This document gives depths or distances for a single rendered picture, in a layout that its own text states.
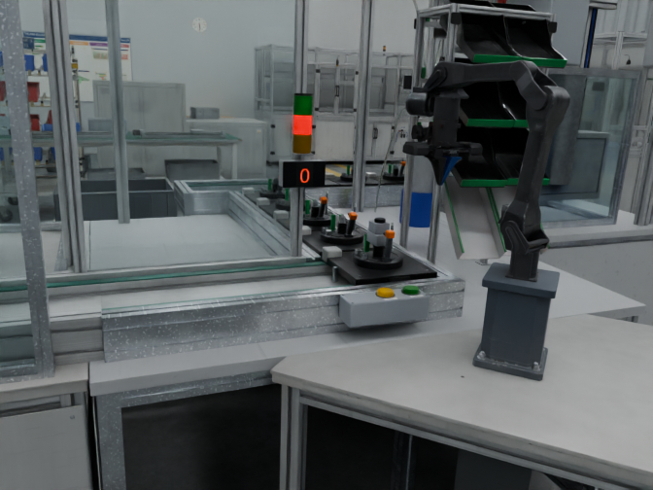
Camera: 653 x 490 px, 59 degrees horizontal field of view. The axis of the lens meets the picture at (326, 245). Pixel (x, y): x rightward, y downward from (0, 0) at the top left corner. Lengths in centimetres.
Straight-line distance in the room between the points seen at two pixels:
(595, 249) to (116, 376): 215
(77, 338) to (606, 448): 103
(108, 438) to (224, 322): 33
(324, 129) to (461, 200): 905
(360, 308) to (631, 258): 188
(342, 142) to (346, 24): 296
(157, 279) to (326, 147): 934
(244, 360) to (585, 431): 68
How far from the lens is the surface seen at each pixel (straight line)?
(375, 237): 155
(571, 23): 276
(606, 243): 287
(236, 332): 133
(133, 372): 126
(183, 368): 126
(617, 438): 118
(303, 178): 156
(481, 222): 172
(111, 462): 136
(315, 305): 137
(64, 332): 131
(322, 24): 1263
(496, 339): 130
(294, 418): 129
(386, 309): 136
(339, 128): 1083
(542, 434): 114
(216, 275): 156
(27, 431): 132
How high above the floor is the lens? 144
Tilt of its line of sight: 16 degrees down
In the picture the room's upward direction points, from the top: 2 degrees clockwise
